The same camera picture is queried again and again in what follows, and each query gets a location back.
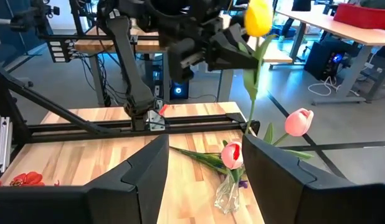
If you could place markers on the purple flower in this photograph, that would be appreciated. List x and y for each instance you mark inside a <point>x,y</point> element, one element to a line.
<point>205,158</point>

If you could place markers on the silver aluminium extrusion piece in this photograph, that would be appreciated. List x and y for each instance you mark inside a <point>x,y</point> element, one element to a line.
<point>4,143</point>

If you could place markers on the black background robot arm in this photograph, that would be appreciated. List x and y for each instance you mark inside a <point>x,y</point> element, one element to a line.
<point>33,17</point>

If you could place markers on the light wooden desk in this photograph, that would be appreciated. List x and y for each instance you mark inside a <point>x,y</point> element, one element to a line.
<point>96,45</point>

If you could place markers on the red plastic bin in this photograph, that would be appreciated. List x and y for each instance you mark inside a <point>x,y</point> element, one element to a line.
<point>360,17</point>

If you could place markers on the long wooden office desk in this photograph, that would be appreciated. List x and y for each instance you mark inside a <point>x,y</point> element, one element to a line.
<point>335,28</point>

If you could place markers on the black labelled port hub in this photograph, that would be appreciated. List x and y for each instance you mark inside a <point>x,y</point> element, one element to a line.
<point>60,51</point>

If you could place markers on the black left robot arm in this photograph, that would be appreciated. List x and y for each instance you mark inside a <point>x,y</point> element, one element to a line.
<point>128,62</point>

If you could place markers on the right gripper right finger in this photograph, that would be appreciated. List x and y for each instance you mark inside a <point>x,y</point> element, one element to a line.
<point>320,202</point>

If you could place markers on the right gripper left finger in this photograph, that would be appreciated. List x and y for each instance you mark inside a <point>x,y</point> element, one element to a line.
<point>86,205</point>

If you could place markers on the yellow artificial tulip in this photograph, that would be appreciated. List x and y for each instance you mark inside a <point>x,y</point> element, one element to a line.
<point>258,18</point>

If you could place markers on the clear glass vase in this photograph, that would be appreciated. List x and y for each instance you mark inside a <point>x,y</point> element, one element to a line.
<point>226,199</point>

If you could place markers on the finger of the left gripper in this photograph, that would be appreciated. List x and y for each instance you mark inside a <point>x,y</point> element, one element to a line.
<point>237,35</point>
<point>226,56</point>

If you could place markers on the pink artificial tulip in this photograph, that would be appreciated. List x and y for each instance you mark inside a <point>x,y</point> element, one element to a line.
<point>230,157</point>
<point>298,123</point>

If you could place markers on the red artificial flower bunch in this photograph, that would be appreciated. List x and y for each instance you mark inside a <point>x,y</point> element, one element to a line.
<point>27,179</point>

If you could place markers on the black computer tower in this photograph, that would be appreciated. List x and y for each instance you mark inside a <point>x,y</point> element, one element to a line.
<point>323,59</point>

